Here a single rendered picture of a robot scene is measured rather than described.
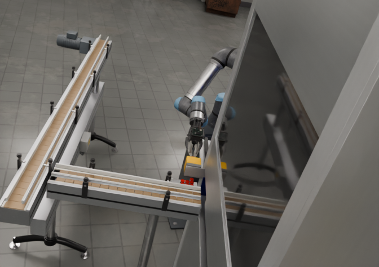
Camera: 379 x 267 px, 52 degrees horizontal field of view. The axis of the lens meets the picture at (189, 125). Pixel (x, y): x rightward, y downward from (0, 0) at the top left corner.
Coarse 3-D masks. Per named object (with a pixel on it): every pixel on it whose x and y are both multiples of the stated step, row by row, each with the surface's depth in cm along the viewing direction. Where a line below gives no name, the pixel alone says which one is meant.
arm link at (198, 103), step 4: (196, 96) 209; (200, 96) 209; (192, 100) 209; (196, 100) 207; (200, 100) 207; (204, 100) 209; (192, 104) 207; (196, 104) 206; (200, 104) 206; (204, 104) 208; (192, 108) 206; (196, 108) 204; (200, 108) 205; (204, 108) 207; (204, 112) 207
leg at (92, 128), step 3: (99, 75) 307; (99, 78) 309; (96, 84) 310; (96, 87) 311; (93, 90) 312; (96, 90) 313; (96, 93) 314; (93, 120) 327; (93, 123) 329; (90, 126) 331; (93, 126) 331; (90, 129) 332; (93, 129) 333; (93, 132) 335
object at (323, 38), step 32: (288, 0) 104; (320, 0) 82; (352, 0) 68; (288, 32) 100; (320, 32) 79; (352, 32) 66; (288, 64) 95; (320, 64) 76; (352, 64) 64; (320, 96) 74; (352, 96) 62; (320, 128) 71; (352, 128) 61; (320, 160) 69; (352, 160) 64; (320, 192) 68; (352, 192) 68; (224, 224) 130; (288, 224) 77; (320, 224) 72; (352, 224) 72; (224, 256) 121; (288, 256) 77; (320, 256) 77; (352, 256) 77
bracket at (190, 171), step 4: (188, 168) 184; (192, 168) 184; (196, 168) 184; (200, 168) 184; (204, 168) 184; (184, 172) 185; (188, 172) 185; (192, 172) 185; (196, 172) 185; (200, 172) 185; (192, 176) 186; (196, 176) 186; (200, 176) 186
